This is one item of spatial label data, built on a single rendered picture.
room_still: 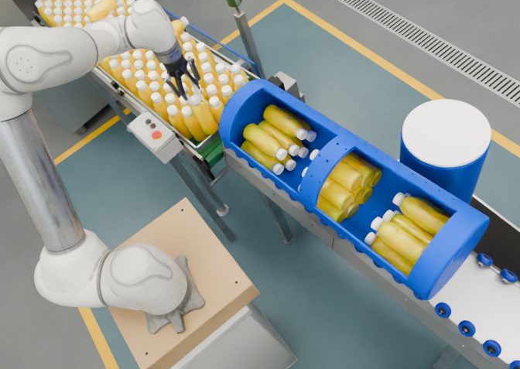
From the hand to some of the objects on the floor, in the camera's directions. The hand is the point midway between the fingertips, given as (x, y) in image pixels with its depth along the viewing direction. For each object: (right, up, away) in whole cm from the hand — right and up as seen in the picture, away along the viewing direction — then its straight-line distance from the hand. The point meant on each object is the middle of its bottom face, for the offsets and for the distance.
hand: (192, 94), depth 166 cm
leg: (+108, -120, +38) cm, 166 cm away
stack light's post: (+42, -15, +121) cm, 129 cm away
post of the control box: (+8, -68, +98) cm, 119 cm away
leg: (+42, -68, +88) cm, 119 cm away
